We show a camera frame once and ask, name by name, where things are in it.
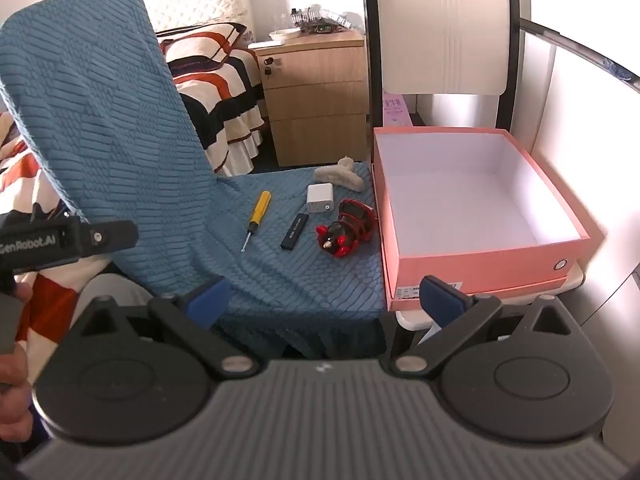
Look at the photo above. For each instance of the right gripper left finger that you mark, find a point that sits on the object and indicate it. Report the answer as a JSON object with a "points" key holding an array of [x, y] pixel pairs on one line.
{"points": [[190, 318]]}

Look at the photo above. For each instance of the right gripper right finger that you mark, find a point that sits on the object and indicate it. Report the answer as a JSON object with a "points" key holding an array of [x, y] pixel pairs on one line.
{"points": [[463, 320]]}

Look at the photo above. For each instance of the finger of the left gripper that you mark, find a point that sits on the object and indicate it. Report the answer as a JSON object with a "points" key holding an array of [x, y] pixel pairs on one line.
{"points": [[104, 238]]}

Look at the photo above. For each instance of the black usb stick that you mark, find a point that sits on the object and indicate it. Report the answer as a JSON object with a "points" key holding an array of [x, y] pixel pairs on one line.
{"points": [[293, 233]]}

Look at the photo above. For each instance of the red devil figurine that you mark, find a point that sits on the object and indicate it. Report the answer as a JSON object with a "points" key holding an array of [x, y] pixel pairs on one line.
{"points": [[354, 225]]}

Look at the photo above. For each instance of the yellow handled screwdriver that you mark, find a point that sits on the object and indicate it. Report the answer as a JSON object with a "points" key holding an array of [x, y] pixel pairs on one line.
{"points": [[256, 218]]}

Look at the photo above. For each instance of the white square charger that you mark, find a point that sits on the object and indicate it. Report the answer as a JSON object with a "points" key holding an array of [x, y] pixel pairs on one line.
{"points": [[320, 198]]}

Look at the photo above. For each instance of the white fluffy hair claw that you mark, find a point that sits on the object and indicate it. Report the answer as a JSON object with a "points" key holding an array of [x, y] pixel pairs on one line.
{"points": [[342, 174]]}

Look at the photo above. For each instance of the person left hand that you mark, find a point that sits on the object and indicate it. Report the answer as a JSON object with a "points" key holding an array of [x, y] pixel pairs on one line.
{"points": [[16, 390]]}

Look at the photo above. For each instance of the pink cardboard box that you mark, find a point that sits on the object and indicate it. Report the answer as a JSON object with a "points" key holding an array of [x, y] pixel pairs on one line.
{"points": [[473, 208]]}

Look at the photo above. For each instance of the blue textured chair cover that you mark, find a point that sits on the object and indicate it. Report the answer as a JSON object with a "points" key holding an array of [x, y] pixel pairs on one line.
{"points": [[94, 99]]}

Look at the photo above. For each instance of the striped bed cover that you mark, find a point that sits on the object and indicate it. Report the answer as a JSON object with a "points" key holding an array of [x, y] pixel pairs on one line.
{"points": [[223, 102]]}

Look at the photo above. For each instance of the pink paper bag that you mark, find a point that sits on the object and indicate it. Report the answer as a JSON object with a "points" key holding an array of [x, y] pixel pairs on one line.
{"points": [[395, 111]]}

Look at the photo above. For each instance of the striped pillow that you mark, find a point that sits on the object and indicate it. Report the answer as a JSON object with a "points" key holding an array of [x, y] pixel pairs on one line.
{"points": [[206, 46]]}

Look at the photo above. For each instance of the black cabinet key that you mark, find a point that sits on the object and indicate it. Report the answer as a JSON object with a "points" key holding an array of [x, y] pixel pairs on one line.
{"points": [[268, 62]]}

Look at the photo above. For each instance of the wooden drawer cabinet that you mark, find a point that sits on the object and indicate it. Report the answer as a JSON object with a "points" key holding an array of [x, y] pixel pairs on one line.
{"points": [[317, 98]]}

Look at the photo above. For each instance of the wire basket with clutter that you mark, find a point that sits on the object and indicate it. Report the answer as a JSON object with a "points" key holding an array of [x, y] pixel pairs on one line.
{"points": [[314, 20]]}

